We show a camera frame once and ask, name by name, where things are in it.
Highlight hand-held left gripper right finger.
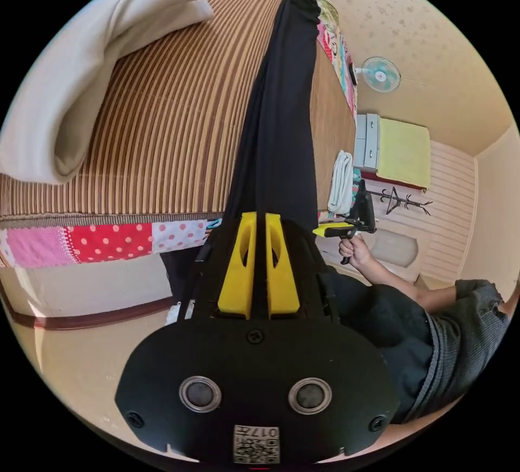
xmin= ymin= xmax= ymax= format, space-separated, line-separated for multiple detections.
xmin=265 ymin=213 xmax=301 ymax=319

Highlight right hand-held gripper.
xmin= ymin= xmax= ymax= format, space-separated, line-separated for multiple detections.
xmin=313 ymin=203 xmax=378 ymax=266

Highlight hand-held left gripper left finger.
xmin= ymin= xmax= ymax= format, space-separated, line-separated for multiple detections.
xmin=217 ymin=211 xmax=258 ymax=321

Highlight black pants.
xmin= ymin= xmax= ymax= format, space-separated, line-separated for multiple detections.
xmin=160 ymin=0 xmax=330 ymax=312

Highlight person's right forearm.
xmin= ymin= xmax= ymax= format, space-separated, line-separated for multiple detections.
xmin=362 ymin=256 xmax=462 ymax=315

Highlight person's right hand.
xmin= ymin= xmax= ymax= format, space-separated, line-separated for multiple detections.
xmin=339 ymin=234 xmax=373 ymax=270

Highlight white folded cloth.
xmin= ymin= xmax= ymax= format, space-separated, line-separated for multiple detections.
xmin=327 ymin=150 xmax=355 ymax=215

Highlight black coat rack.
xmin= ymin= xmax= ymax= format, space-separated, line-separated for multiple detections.
xmin=372 ymin=186 xmax=434 ymax=216

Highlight pale cupboard with yellow cloth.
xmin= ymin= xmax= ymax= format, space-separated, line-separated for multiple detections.
xmin=352 ymin=113 xmax=432 ymax=193

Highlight person's body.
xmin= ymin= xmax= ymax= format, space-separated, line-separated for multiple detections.
xmin=323 ymin=268 xmax=520 ymax=426

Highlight bed with striped mat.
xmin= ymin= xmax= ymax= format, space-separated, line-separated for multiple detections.
xmin=0 ymin=0 xmax=361 ymax=270

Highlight cream folded blanket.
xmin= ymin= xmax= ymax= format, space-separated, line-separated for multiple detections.
xmin=0 ymin=0 xmax=218 ymax=186

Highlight wall fan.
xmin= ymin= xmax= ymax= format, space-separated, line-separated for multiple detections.
xmin=352 ymin=56 xmax=402 ymax=94

